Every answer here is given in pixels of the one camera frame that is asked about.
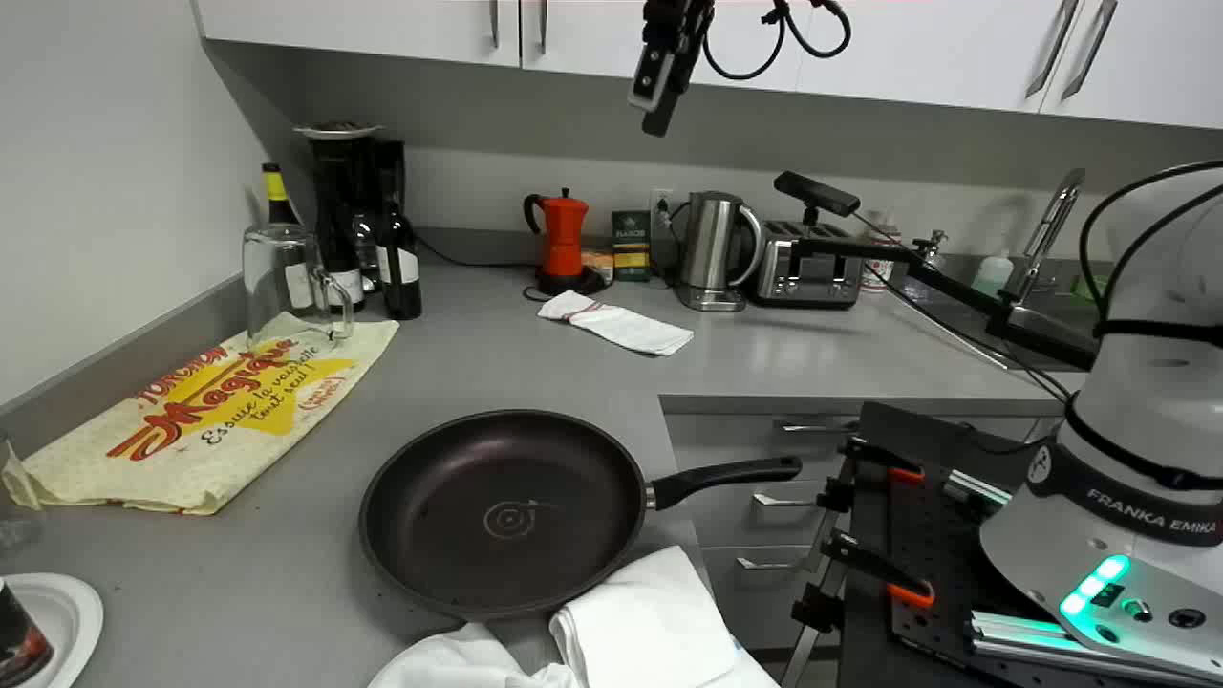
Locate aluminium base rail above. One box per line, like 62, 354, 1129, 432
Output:
967, 603, 1223, 686

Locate wine bottle with yellow cap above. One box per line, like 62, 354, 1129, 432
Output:
257, 162, 318, 316

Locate dark item on plate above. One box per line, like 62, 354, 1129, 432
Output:
0, 580, 57, 688

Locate white plate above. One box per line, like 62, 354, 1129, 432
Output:
0, 568, 112, 688

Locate dark non-stick frying pan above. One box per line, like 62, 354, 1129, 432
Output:
355, 405, 805, 627

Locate white towel with blue stripes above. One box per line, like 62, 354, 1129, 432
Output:
368, 543, 785, 688

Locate black mounting board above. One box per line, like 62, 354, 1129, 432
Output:
833, 399, 1062, 688

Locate silver toaster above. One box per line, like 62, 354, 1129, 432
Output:
748, 219, 871, 312

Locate white upper cabinets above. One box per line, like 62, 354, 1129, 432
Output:
192, 0, 1223, 135

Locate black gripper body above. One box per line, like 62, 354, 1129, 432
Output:
643, 0, 718, 60

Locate small white cloth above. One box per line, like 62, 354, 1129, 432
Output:
536, 287, 698, 363

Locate red moka pot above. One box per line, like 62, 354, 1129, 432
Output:
520, 184, 595, 287

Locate black clamp with orange handle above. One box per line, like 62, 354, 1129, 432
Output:
818, 533, 945, 616
836, 432, 934, 498

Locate chrome kitchen faucet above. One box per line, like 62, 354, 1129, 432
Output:
1011, 168, 1089, 306

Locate beige printed tea towel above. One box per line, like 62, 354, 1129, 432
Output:
5, 309, 401, 519

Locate dark wine bottle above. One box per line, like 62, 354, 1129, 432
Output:
378, 202, 429, 326

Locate green and yellow box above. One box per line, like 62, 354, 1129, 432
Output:
606, 208, 658, 287

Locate stainless steel kettle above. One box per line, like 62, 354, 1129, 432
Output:
667, 188, 769, 312

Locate small glass bottle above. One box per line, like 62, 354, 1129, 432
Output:
348, 212, 387, 303

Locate black coffee machine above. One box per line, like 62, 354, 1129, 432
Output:
292, 119, 411, 306

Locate pale green soap bottle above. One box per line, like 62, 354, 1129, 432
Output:
969, 247, 1022, 303

